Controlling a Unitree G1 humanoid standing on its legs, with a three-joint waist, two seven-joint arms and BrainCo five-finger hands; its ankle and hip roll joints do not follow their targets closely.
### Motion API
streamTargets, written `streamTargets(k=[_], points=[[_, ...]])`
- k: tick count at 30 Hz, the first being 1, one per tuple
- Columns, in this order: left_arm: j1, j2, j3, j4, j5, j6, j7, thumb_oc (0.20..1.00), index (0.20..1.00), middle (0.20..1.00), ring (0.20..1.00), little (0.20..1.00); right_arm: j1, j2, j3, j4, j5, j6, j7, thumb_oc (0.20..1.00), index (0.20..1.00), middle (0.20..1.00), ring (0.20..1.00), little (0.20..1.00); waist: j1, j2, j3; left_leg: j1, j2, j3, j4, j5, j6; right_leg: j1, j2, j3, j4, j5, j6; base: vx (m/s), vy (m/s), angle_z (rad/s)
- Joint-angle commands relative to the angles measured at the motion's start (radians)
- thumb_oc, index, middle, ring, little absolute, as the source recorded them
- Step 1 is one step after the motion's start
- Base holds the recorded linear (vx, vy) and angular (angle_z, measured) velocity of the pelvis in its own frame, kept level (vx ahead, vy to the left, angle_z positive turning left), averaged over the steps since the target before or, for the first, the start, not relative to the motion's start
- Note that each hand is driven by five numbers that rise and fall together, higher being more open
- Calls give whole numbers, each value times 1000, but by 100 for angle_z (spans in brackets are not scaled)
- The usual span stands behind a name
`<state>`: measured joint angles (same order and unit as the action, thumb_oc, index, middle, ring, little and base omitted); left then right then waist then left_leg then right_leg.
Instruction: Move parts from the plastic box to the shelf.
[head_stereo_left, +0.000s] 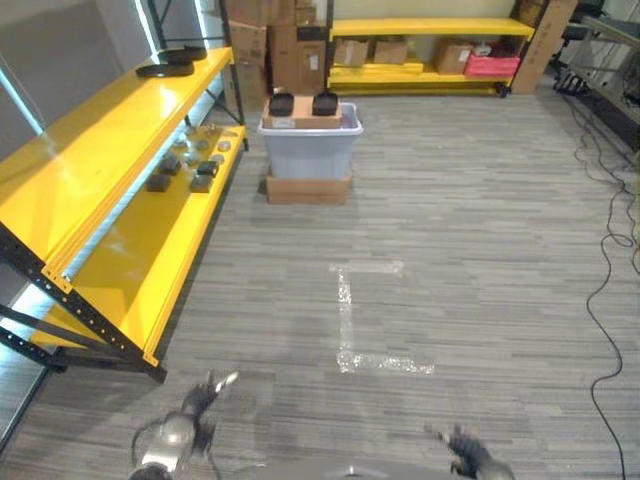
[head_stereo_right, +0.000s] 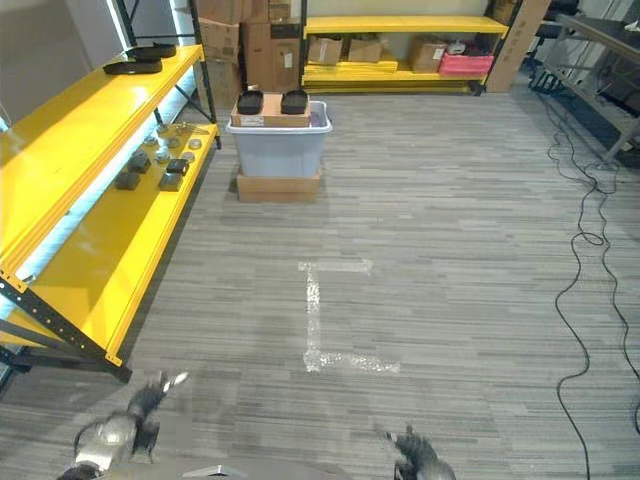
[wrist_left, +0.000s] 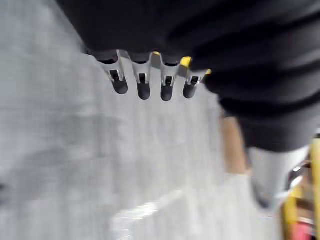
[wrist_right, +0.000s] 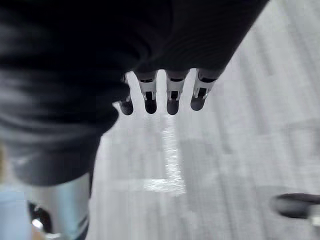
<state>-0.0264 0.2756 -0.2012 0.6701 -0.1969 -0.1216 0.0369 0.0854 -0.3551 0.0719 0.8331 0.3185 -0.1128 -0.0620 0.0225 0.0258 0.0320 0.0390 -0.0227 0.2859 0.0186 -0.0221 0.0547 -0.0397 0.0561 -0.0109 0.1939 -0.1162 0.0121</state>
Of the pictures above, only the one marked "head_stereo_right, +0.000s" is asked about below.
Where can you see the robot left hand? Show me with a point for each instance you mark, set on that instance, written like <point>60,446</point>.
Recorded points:
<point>152,395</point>

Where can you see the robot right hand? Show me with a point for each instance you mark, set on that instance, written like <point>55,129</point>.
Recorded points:
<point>415,450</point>

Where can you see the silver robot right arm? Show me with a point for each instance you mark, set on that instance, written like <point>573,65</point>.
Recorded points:
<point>441,472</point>

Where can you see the long yellow shelf board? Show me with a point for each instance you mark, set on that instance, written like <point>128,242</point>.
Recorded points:
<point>75,130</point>
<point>125,235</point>

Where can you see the low brown cardboard box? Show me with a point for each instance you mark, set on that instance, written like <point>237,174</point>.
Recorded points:
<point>278,188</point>

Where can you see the grey plastic box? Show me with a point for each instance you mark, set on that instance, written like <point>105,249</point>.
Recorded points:
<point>279,150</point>

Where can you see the flat cardboard box with label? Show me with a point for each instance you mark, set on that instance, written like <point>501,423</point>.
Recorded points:
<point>271,114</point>

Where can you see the large brown cardboard box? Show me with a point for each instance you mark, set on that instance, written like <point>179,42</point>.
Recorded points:
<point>267,60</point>

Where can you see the stacked yellow shelf boards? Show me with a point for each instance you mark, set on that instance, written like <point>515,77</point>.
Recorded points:
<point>360,75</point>

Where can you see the small cardboard box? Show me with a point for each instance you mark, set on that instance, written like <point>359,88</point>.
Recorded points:
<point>325,50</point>
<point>365,50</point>

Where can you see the pink box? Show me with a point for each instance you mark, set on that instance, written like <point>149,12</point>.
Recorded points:
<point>466,65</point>

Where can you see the cardboard box with white label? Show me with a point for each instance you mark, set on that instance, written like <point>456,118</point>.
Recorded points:
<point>426,56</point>

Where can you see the tall leaning cardboard box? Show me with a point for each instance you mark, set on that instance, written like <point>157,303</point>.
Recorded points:
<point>517,45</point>

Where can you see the dark metal block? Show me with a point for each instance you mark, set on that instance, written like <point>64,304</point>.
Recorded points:
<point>139,163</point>
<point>127,181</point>
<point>170,182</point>

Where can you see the black metal block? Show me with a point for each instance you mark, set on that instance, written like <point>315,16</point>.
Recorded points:
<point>177,166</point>

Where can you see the round metal disc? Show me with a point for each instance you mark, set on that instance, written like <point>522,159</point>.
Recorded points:
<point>162,157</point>
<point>150,141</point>
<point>193,144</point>
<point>188,156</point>

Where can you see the black sole-shaped part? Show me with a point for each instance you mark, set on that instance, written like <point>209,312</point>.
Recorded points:
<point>132,67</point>
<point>250,102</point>
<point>294,101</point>
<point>150,51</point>

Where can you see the black rack posts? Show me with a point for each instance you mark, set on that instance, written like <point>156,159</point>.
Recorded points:
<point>303,45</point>

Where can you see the white object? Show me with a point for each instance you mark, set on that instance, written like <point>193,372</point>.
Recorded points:
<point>457,48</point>

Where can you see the grey metal table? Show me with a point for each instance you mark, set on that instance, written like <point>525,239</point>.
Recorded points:
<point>595,75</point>

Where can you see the black steel rack frame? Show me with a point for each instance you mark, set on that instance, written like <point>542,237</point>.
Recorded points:
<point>42,315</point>

